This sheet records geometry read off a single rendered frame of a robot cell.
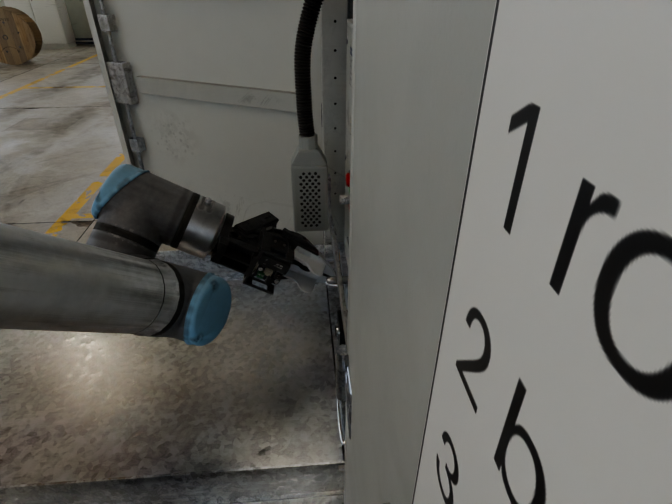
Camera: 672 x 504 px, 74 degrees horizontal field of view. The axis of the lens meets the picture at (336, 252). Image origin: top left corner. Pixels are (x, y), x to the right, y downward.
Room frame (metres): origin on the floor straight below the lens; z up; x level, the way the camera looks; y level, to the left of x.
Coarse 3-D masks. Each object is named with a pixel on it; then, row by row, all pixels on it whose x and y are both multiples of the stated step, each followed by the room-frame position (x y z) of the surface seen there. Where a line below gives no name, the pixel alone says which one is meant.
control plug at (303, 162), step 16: (304, 160) 0.81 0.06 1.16; (320, 160) 0.81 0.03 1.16; (304, 176) 0.81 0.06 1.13; (320, 176) 0.81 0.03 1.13; (304, 192) 0.81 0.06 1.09; (320, 192) 0.81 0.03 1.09; (304, 208) 0.81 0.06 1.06; (320, 208) 0.81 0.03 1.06; (304, 224) 0.81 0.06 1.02; (320, 224) 0.81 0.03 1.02
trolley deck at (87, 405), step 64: (256, 320) 0.71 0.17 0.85; (320, 320) 0.71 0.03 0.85; (0, 384) 0.54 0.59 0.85; (64, 384) 0.54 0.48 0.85; (128, 384) 0.54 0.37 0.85; (192, 384) 0.54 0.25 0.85; (256, 384) 0.54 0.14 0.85; (320, 384) 0.54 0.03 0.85; (0, 448) 0.42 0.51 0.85; (64, 448) 0.42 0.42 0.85; (128, 448) 0.42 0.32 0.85; (192, 448) 0.42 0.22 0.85; (256, 448) 0.42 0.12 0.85; (320, 448) 0.42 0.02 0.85
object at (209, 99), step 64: (128, 0) 1.18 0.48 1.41; (192, 0) 1.11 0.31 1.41; (256, 0) 1.04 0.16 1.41; (128, 64) 1.19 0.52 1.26; (192, 64) 1.12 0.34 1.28; (256, 64) 1.05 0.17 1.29; (320, 64) 0.96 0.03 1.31; (128, 128) 1.23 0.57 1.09; (192, 128) 1.13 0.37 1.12; (256, 128) 1.06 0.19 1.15; (320, 128) 0.96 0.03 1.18; (256, 192) 1.06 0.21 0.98
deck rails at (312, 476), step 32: (160, 256) 0.87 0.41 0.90; (192, 256) 0.88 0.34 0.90; (96, 480) 0.32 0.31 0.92; (128, 480) 0.33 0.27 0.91; (160, 480) 0.33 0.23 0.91; (192, 480) 0.33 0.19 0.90; (224, 480) 0.34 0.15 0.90; (256, 480) 0.34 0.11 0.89; (288, 480) 0.34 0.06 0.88; (320, 480) 0.35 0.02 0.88
